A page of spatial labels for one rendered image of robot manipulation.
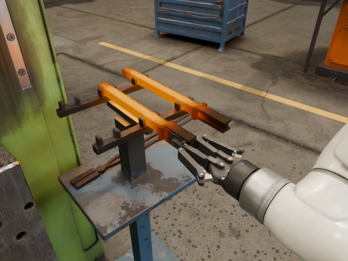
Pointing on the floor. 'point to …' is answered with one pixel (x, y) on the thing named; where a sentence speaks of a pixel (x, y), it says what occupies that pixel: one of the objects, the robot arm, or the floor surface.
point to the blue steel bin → (202, 19)
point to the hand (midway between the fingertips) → (178, 137)
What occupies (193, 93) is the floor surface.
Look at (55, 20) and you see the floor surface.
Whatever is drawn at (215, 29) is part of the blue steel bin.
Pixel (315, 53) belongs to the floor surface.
